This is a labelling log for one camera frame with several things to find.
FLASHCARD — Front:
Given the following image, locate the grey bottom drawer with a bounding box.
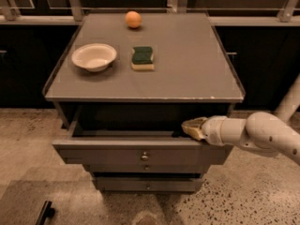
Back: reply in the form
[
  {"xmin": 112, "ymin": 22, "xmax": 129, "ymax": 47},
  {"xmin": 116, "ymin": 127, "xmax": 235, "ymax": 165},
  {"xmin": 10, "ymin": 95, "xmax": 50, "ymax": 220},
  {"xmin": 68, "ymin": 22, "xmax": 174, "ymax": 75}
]
[{"xmin": 95, "ymin": 177, "xmax": 203, "ymax": 192}]

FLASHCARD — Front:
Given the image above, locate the white bowl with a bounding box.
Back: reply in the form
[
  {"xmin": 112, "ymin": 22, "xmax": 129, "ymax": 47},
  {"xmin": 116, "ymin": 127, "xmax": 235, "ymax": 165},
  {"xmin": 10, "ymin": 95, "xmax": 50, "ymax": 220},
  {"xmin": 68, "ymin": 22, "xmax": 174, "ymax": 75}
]
[{"xmin": 71, "ymin": 43, "xmax": 117, "ymax": 72}]

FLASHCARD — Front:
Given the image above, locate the orange fruit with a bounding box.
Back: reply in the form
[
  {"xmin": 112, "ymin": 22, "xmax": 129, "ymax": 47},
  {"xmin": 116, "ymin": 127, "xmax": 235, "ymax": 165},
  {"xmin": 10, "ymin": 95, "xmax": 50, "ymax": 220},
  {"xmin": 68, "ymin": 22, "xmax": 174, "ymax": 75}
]
[{"xmin": 125, "ymin": 11, "xmax": 142, "ymax": 29}]

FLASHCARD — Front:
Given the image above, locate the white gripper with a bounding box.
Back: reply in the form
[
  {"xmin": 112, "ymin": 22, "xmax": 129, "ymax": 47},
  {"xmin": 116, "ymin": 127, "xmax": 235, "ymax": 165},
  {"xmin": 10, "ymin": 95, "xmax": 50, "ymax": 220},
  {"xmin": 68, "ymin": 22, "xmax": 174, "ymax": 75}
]
[{"xmin": 182, "ymin": 116, "xmax": 227, "ymax": 146}]

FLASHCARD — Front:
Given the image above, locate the grey middle drawer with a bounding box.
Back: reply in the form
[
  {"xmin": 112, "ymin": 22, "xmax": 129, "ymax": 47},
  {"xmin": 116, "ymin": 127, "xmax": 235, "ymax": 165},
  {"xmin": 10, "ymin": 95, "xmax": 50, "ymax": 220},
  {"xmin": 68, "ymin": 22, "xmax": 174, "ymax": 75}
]
[{"xmin": 83, "ymin": 164, "xmax": 209, "ymax": 173}]

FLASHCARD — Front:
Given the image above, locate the grey top drawer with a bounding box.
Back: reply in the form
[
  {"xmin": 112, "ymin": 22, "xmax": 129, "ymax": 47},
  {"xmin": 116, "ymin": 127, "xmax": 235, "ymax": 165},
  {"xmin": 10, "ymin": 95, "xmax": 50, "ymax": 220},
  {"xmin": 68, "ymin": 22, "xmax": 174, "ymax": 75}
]
[{"xmin": 53, "ymin": 106, "xmax": 232, "ymax": 166}]

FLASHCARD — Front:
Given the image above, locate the grey drawer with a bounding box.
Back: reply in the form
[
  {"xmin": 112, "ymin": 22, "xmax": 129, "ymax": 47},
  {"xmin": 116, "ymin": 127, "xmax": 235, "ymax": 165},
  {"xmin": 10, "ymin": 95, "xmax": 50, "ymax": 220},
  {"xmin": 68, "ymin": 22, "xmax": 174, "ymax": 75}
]
[
  {"xmin": 53, "ymin": 106, "xmax": 232, "ymax": 166},
  {"xmin": 95, "ymin": 177, "xmax": 203, "ymax": 192},
  {"xmin": 83, "ymin": 164, "xmax": 209, "ymax": 173}
]

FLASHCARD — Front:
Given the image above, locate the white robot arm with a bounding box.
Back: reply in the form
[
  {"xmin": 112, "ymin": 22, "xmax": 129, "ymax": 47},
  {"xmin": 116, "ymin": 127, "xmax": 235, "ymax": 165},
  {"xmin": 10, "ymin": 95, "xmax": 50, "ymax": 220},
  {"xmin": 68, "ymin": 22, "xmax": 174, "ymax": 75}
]
[{"xmin": 181, "ymin": 112, "xmax": 300, "ymax": 165}]

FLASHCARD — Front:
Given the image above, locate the metal railing frame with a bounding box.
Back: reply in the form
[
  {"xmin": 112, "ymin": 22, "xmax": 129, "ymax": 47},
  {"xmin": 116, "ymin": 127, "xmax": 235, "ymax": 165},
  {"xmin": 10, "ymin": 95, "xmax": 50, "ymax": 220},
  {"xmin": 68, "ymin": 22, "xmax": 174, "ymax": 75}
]
[{"xmin": 0, "ymin": 0, "xmax": 300, "ymax": 26}]

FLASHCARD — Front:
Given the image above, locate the black object on floor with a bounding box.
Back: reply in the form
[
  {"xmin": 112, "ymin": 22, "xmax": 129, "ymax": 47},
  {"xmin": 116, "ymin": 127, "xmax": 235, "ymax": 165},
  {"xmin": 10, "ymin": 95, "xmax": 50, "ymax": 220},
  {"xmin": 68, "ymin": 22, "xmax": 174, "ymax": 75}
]
[{"xmin": 35, "ymin": 201, "xmax": 55, "ymax": 225}]

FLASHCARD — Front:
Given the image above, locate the green yellow sponge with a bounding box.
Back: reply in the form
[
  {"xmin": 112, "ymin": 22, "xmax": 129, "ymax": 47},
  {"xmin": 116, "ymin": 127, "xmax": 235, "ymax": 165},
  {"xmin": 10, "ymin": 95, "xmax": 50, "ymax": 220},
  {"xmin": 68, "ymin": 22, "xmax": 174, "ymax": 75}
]
[{"xmin": 131, "ymin": 46, "xmax": 154, "ymax": 70}]

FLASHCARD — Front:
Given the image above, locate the grey drawer cabinet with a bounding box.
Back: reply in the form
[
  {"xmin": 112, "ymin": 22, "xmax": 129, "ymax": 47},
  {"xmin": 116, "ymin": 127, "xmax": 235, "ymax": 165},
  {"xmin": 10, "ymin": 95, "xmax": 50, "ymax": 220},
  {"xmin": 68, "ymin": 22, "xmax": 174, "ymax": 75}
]
[{"xmin": 45, "ymin": 13, "xmax": 245, "ymax": 183}]

